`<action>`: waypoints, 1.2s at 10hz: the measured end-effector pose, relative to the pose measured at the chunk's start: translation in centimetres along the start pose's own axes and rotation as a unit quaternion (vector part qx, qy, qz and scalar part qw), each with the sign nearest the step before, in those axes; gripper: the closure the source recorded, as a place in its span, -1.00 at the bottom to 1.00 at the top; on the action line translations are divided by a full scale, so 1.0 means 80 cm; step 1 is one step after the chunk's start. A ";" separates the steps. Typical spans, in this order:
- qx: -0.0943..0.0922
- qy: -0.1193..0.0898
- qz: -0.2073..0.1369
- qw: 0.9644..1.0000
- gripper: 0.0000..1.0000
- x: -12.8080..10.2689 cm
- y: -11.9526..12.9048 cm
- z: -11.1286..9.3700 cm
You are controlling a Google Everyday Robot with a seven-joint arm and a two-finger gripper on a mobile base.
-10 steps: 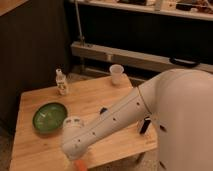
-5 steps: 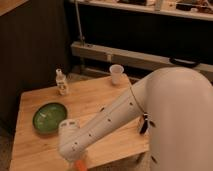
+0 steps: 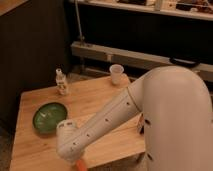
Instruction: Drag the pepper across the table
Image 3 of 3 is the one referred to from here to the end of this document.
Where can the black rectangular block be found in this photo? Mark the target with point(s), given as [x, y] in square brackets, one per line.
[140, 125]

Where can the green plate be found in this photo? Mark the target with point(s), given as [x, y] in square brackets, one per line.
[47, 117]

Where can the metal shelf rack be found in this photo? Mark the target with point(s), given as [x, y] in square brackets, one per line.
[140, 38]

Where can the black handle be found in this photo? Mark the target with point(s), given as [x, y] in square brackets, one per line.
[183, 63]

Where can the small clear bottle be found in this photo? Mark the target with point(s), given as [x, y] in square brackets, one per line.
[61, 82]

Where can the orange pepper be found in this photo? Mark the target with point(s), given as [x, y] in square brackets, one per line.
[81, 166]

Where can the white plastic cup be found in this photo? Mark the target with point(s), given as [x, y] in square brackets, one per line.
[116, 72]

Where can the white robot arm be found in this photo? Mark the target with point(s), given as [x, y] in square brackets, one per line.
[178, 121]

